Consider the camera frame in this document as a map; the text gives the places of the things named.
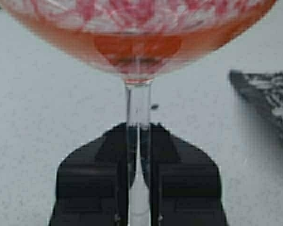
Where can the wine glass with red residue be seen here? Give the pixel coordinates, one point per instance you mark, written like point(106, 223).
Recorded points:
point(138, 39)

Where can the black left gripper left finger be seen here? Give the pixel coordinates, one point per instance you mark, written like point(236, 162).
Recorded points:
point(91, 183)

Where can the grey black floral cloth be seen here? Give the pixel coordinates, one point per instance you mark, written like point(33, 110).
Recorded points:
point(265, 92)

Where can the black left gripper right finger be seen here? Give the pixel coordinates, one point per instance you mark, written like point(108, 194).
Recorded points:
point(183, 183)

